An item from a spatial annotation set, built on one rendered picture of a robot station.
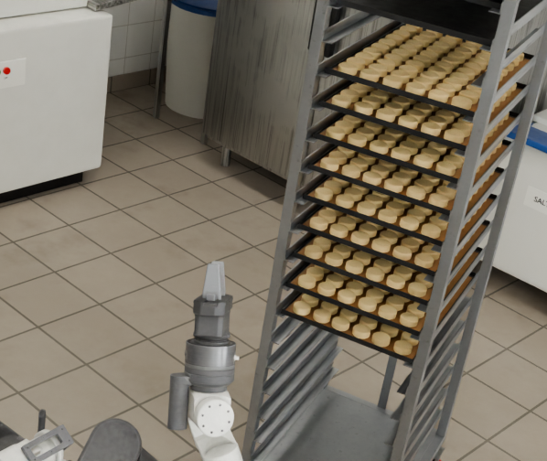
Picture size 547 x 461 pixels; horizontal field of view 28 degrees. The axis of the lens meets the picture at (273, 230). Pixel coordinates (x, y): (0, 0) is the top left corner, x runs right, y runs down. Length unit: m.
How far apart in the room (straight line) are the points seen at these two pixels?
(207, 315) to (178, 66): 4.51
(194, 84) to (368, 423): 2.98
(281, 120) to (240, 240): 0.63
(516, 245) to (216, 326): 3.18
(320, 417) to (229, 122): 2.18
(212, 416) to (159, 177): 3.77
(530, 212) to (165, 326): 1.65
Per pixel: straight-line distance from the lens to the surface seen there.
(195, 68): 6.26
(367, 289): 3.14
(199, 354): 1.90
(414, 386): 3.04
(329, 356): 3.81
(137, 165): 5.71
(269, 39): 5.28
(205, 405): 1.89
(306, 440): 3.69
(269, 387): 3.29
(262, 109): 5.38
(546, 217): 4.85
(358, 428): 3.79
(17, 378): 4.08
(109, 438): 2.03
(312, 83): 2.82
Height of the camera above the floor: 2.40
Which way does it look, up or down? 27 degrees down
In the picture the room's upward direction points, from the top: 9 degrees clockwise
